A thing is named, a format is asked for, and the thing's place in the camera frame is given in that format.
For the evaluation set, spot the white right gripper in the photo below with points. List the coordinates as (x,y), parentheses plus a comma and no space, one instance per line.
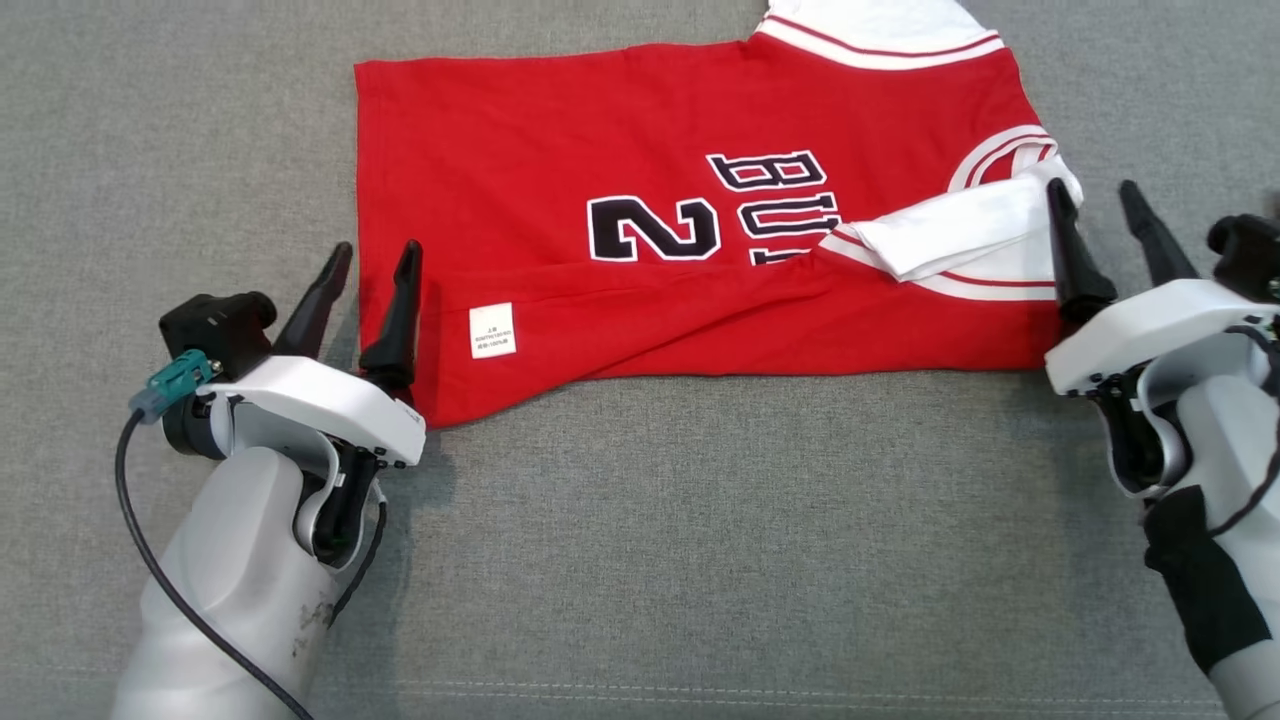
(1140,330)

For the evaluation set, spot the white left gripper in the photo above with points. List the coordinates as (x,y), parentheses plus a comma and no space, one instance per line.
(320,400)

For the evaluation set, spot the red jersey with number 23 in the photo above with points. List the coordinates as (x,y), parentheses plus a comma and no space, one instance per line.
(550,130)

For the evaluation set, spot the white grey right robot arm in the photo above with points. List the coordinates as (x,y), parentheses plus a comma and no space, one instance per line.
(1225,440)

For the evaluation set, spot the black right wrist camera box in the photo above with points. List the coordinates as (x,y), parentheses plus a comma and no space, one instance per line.
(1245,255)

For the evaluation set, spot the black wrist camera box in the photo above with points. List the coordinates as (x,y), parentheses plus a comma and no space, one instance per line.
(1245,255)
(215,330)

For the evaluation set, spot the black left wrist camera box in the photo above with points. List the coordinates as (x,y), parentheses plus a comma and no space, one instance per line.
(215,330)

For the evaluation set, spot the teal left camera connector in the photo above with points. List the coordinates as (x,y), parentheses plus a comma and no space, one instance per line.
(175,385)

